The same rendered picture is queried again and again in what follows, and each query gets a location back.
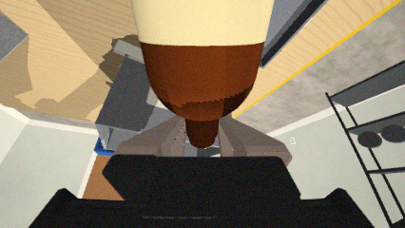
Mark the brown bottle with beige label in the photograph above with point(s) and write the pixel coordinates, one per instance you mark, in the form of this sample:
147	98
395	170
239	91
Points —
202	56

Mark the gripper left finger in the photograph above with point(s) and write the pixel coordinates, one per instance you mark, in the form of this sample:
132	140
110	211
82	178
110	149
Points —
157	140

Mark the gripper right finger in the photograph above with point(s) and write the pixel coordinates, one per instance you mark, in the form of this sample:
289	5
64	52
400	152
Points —
248	141

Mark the grey divided crate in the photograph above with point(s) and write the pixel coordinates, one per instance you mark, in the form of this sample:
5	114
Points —
131	105

